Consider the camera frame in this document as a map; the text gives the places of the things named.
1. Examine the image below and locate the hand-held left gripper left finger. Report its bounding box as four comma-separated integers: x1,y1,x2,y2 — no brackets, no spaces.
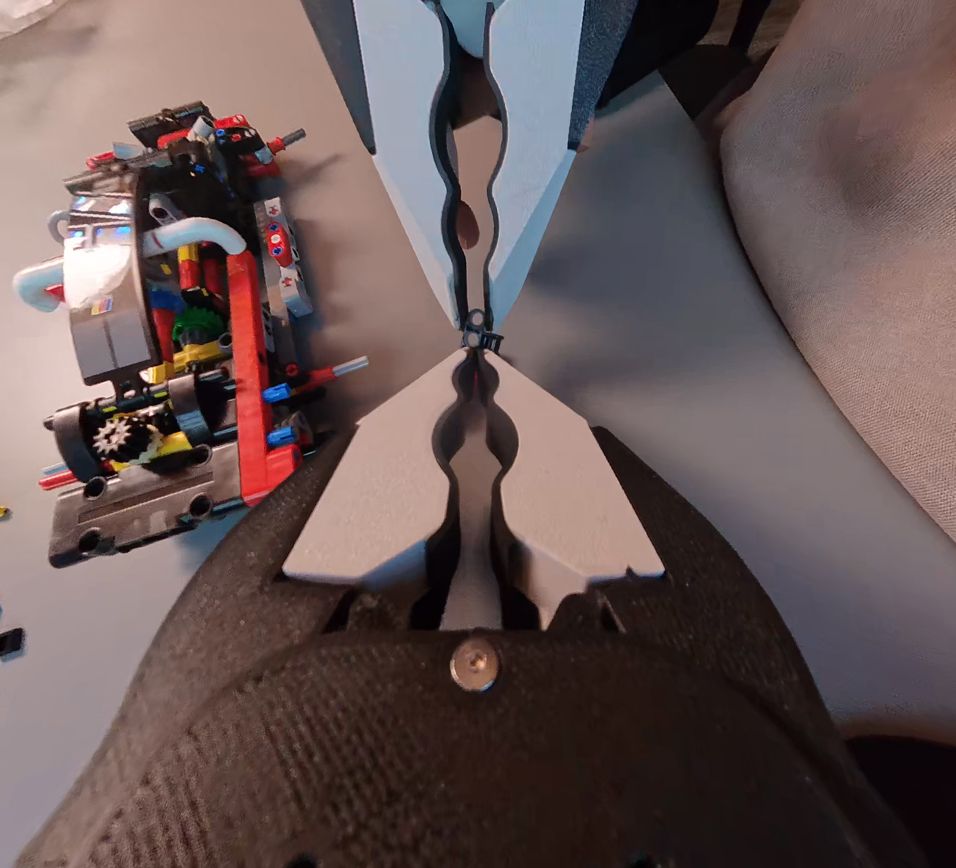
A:
282,350,470,609

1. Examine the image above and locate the black lego connector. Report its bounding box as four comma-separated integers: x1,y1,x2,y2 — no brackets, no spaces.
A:
461,308,501,355

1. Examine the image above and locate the pile of mixed coloured pieces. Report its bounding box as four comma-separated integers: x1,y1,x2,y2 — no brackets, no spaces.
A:
0,502,27,660

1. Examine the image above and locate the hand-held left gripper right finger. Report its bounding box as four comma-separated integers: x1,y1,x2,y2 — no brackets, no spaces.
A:
481,351,666,632

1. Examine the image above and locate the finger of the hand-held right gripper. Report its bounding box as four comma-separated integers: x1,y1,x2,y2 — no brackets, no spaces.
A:
351,0,480,331
481,0,591,322

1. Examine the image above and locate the lego car model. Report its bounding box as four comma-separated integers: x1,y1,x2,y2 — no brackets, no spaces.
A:
11,103,369,570

